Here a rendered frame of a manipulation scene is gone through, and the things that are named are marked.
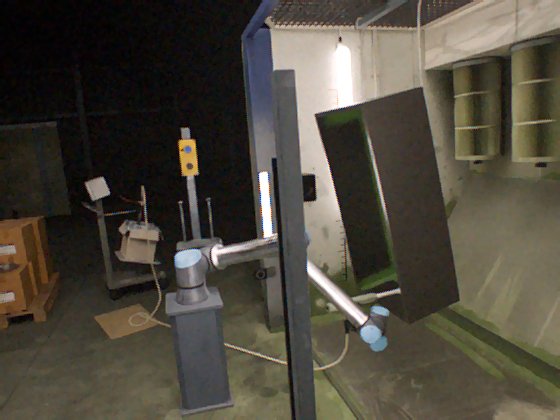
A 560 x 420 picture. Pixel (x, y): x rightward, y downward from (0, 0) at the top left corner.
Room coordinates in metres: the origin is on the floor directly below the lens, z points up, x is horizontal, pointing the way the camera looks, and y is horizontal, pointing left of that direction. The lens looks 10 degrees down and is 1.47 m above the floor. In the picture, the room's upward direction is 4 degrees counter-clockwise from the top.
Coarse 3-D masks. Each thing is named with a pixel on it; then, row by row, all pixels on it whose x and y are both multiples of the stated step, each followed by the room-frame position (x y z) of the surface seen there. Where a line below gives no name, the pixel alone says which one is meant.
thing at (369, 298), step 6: (372, 294) 2.17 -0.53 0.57; (378, 294) 2.18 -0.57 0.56; (384, 294) 2.18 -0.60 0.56; (390, 294) 2.19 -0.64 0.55; (354, 300) 2.12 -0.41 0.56; (360, 300) 2.12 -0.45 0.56; (366, 300) 2.13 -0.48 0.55; (372, 300) 2.15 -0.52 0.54; (330, 306) 2.08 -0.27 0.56; (330, 312) 2.08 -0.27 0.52; (348, 330) 2.13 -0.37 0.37
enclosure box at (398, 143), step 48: (384, 96) 1.93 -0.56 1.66; (336, 144) 2.51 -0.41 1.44; (384, 144) 1.93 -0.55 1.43; (432, 144) 2.01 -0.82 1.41; (336, 192) 2.51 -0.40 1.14; (384, 192) 1.93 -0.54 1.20; (432, 192) 2.01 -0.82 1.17; (384, 240) 2.60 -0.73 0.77; (432, 240) 2.01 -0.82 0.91; (384, 288) 2.45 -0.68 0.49; (432, 288) 2.01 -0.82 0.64
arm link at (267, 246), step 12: (252, 240) 2.13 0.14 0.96; (264, 240) 2.07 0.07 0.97; (276, 240) 2.03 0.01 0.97; (204, 252) 2.22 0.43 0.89; (216, 252) 2.21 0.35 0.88; (228, 252) 2.16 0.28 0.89; (240, 252) 2.12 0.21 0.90; (252, 252) 2.09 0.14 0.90; (264, 252) 2.06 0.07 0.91; (276, 252) 2.03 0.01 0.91; (216, 264) 2.19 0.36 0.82; (228, 264) 2.19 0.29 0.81
